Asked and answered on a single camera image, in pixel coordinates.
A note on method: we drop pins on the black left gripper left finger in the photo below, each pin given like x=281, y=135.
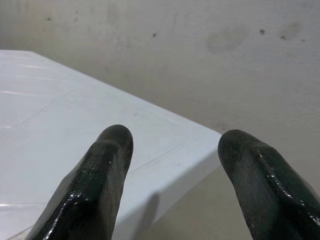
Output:
x=100, y=180

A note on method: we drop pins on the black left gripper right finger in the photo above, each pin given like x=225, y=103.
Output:
x=265, y=190

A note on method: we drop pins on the white plastic table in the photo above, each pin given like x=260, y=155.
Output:
x=62, y=112

